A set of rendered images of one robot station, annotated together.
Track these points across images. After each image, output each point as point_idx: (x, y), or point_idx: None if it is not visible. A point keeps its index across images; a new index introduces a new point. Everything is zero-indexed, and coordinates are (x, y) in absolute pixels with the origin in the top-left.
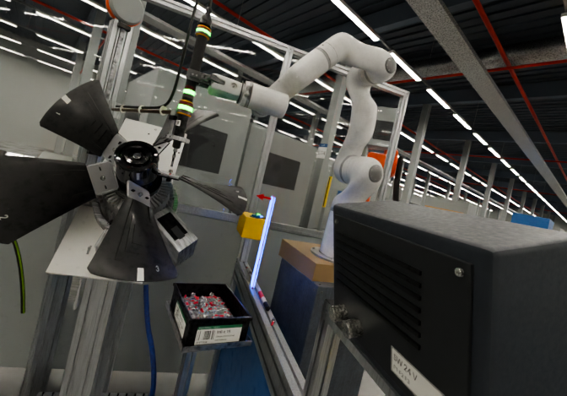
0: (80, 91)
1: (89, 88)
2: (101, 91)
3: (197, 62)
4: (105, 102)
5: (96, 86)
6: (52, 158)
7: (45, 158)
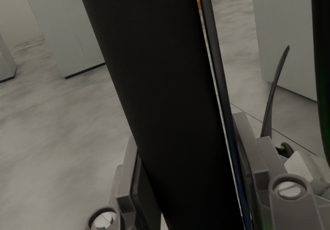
0: (274, 76)
1: (276, 71)
2: (274, 86)
3: (117, 93)
4: (264, 121)
5: (278, 69)
6: (294, 169)
7: (289, 166)
